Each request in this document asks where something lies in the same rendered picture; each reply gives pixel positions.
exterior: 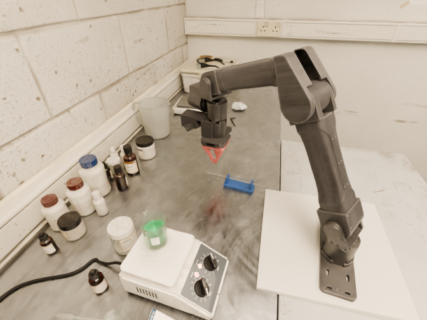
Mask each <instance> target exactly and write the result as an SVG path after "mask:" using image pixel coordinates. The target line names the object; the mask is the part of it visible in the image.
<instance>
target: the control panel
mask: <svg viewBox="0 0 427 320"><path fill-rule="evenodd" d="M210 253H211V254H213V256H214V258H215V259H216V261H217V265H218V267H217V268H216V269H215V270H213V271H209V270H207V269H206V268H205V266H204V263H203V262H204V259H205V257H207V256H208V255H209V254H210ZM226 262H227V260H226V259H225V258H224V257H222V256H220V255H219V254H217V253H216V252H214V251H213V250H211V249H210V248H208V247H206V246H205V245H203V244H200V247H199V249H198V252H197V254H196V257H195V259H194V262H193V264H192V266H191V269H190V271H189V274H188V276H187V279H186V281H185V283H184V286H183V289H182V291H181V293H180V294H181V295H182V296H183V297H185V298H187V299H188V300H190V301H192V302H194V303H195V304H196V305H199V306H200V307H202V308H203V309H205V310H207V311H209V312H210V313H212V311H213V308H214V304H215V300H216V298H217V294H218V290H219V287H220V283H221V280H222V276H223V273H224V269H225V266H226ZM199 264H201V268H199V267H198V265H199ZM195 273H198V277H196V276H195ZM202 277H204V278H205V280H206V282H207V283H208V286H209V294H208V296H206V297H199V296H198V295H197V294H196V293H195V290H194V285H195V283H196V281H198V280H200V279H201V278H202Z"/></svg>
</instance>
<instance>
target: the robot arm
mask: <svg viewBox="0 0 427 320"><path fill-rule="evenodd" d="M267 86H274V87H278V96H279V101H280V109H281V113H282V114H283V116H284V117H285V119H286V120H288V121H289V124H290V125H291V126H293V125H295V127H296V130H297V132H298V134H299V135H300V137H301V139H302V142H303V144H304V147H305V149H306V153H307V155H308V159H309V163H310V166H311V169H312V172H313V176H314V179H315V183H316V188H317V191H318V203H319V205H320V207H319V208H318V209H317V211H316V212H317V215H318V218H319V221H320V285H319V288H320V291H321V292H323V293H325V294H328V295H331V296H333V297H337V298H341V299H343V300H347V301H349V302H354V301H355V300H356V299H357V293H356V281H355V268H354V261H353V260H354V259H355V253H356V251H357V250H358V248H359V247H360V244H361V239H360V237H359V234H360V233H361V231H362V230H363V223H362V219H363V218H364V212H363V208H362V203H361V200H360V198H359V197H356V195H355V191H354V190H353V189H352V187H351V184H350V182H349V178H348V174H347V172H346V167H345V164H344V160H343V157H342V152H341V148H340V145H339V141H338V137H337V131H336V117H335V114H334V111H335V110H336V109H337V105H336V101H335V99H336V87H335V85H334V84H333V82H332V80H331V78H330V76H329V75H328V73H327V71H326V69H325V67H324V66H323V64H322V62H321V60H320V59H319V57H318V55H317V54H316V51H315V49H314V48H313V47H312V46H305V47H302V48H298V49H296V50H294V51H293V52H287V53H282V54H280V55H276V56H274V57H269V58H263V59H260V60H254V61H251V62H245V63H240V64H235V65H228V66H224V67H220V68H218V69H214V70H210V71H208V72H204V73H202V75H201V78H200V81H199V82H198V83H194V84H191V85H189V93H188V95H187V102H188V104H189V105H191V106H193V107H195V108H196V109H198V110H200V111H202V112H200V111H197V110H190V109H187V110H185V111H184V112H183V113H182V114H181V115H180V117H181V125H182V126H183V127H185V129H186V130H187V132H188V131H191V130H193V129H197V128H199V127H201V136H202V138H201V139H200V141H201V144H202V147H203V149H204V150H205V152H206V153H207V154H208V156H209V158H210V159H211V161H212V162H213V163H217V161H218V160H219V158H220V157H221V155H222V153H223V152H224V149H225V148H226V146H227V144H228V142H229V141H230V139H231V135H230V134H229V133H230V132H231V131H232V127H228V126H227V99H226V98H224V97H223V96H225V95H228V94H230V93H232V91H234V90H242V89H249V88H261V87H267ZM210 149H213V150H214V152H215V155H216V158H215V159H214V157H213V155H212V153H211V151H210ZM327 272H328V275H327ZM346 277H347V278H348V281H347V280H346Z"/></svg>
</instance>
